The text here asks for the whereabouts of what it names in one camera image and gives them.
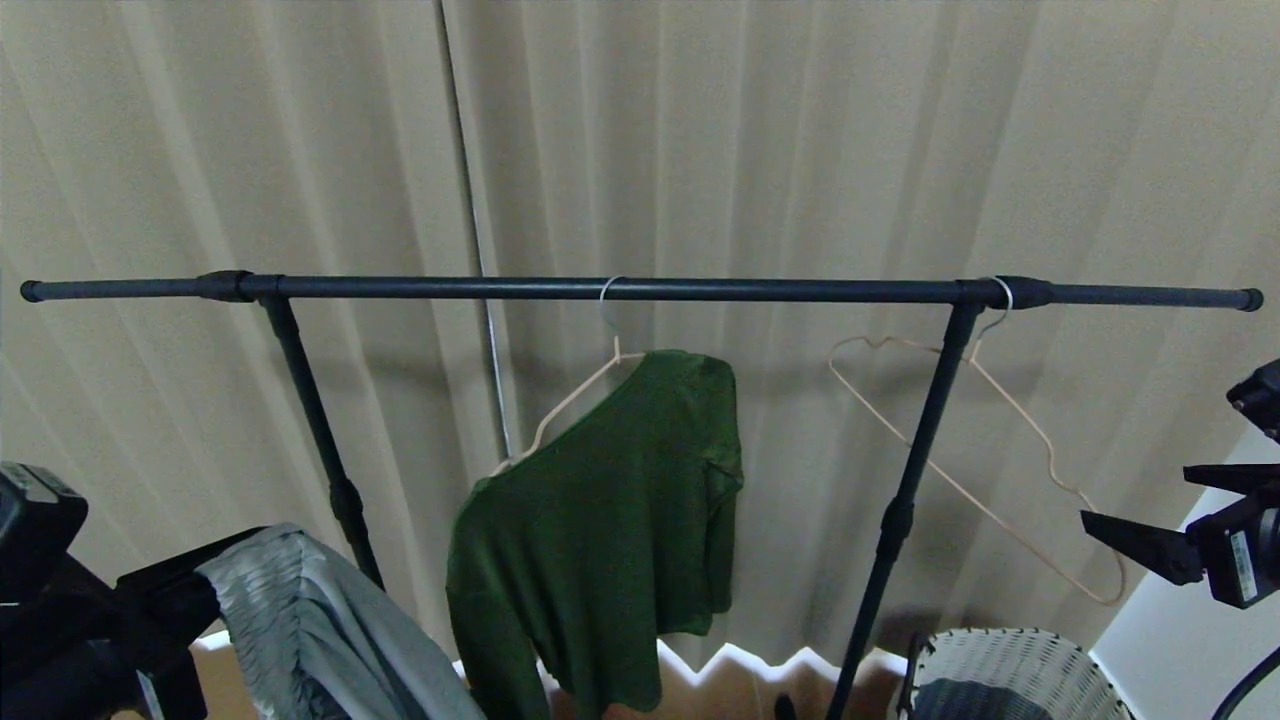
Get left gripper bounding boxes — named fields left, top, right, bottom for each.
left=0, top=555, right=216, bottom=720

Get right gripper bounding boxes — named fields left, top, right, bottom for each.
left=1080, top=463, right=1280, bottom=609

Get pale grey shorts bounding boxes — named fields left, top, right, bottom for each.
left=197, top=523, right=461, bottom=720

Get green printed shirt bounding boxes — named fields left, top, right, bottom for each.
left=445, top=350, right=744, bottom=720

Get pink clothes hanger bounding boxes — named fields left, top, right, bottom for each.
left=828, top=305, right=1128, bottom=606
left=490, top=277, right=646, bottom=476

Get white laundry basket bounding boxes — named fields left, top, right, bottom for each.
left=895, top=628, right=1138, bottom=720

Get black clothes rack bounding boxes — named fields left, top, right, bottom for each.
left=20, top=270, right=1264, bottom=720

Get beige curtain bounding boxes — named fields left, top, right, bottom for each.
left=0, top=0, right=1280, bottom=681

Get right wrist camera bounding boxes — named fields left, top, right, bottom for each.
left=1227, top=358, right=1280, bottom=443

